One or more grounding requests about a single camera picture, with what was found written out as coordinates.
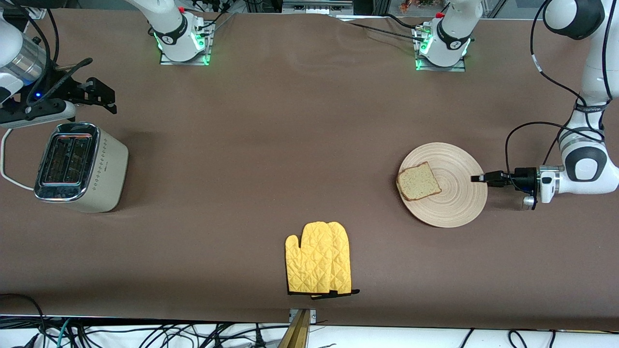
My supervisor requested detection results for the round wooden plate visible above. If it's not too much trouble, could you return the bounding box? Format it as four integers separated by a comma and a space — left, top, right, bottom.
398, 142, 488, 228

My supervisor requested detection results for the brown bread slice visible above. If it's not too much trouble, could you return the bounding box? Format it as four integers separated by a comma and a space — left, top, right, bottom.
397, 161, 442, 202

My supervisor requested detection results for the cream and chrome toaster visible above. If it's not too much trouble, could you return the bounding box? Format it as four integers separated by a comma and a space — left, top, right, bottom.
34, 122, 129, 214

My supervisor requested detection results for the brown table cover cloth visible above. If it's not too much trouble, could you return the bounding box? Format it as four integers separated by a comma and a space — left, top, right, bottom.
0, 9, 619, 332

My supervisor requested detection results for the yellow quilted oven mitt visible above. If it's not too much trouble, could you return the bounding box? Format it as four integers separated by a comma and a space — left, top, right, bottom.
285, 221, 361, 300

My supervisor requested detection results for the aluminium profile bar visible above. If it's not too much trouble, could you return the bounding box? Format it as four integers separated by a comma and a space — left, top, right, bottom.
278, 308, 317, 348

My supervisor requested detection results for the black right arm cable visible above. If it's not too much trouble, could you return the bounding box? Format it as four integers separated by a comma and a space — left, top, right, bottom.
12, 7, 93, 102

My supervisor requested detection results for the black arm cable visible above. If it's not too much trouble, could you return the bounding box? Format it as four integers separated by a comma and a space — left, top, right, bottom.
505, 0, 612, 177
12, 7, 93, 102

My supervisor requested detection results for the white toaster power cord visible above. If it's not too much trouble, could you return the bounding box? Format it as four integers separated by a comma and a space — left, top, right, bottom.
1, 127, 37, 190

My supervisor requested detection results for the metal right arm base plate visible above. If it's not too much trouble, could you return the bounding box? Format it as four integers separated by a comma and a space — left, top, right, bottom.
160, 22, 213, 66

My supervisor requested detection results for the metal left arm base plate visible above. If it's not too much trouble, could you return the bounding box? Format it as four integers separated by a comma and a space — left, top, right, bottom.
415, 27, 467, 72

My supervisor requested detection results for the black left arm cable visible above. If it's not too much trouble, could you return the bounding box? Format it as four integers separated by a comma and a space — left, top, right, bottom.
505, 0, 612, 177

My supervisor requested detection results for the black cable on table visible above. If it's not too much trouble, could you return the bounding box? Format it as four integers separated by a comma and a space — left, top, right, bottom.
334, 14, 431, 42

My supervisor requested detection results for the thick black looping cable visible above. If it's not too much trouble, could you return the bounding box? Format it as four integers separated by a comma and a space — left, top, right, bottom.
0, 293, 47, 348

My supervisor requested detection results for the teal cable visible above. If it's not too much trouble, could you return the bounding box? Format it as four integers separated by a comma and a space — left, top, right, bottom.
55, 318, 72, 348

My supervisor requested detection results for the silver frame rail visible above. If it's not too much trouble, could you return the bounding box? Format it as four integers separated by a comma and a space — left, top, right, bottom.
283, 0, 354, 15

